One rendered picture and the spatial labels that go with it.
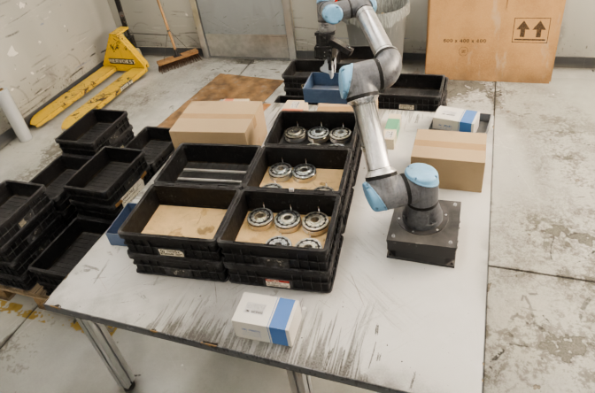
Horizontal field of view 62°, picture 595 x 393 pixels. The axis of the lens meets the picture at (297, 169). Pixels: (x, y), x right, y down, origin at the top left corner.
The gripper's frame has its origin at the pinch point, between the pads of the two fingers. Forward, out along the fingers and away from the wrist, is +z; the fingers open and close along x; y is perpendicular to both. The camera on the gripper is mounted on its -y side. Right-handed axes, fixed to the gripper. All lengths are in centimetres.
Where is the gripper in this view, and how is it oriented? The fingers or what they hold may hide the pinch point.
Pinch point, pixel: (333, 75)
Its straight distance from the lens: 226.9
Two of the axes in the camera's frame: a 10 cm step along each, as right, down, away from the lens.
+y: -9.3, -1.2, 3.5
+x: -3.6, 4.8, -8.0
